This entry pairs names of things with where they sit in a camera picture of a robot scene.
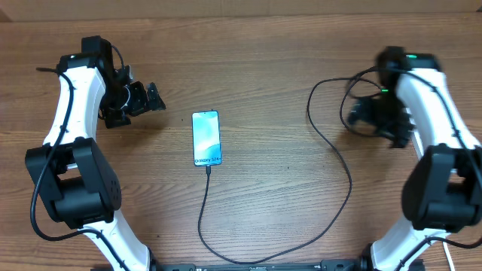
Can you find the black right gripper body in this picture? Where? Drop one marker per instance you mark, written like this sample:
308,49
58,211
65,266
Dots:
390,118

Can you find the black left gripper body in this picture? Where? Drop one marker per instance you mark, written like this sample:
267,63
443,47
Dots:
121,100

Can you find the Samsung Galaxy smartphone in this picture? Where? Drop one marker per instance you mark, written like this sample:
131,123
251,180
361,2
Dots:
206,138

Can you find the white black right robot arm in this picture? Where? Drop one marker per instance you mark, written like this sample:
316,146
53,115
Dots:
443,192

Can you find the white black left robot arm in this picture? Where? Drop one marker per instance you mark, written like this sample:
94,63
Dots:
76,190

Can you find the white power strip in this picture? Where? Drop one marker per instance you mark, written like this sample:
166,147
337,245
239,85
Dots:
415,136

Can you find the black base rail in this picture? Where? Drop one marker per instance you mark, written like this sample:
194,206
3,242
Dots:
324,265

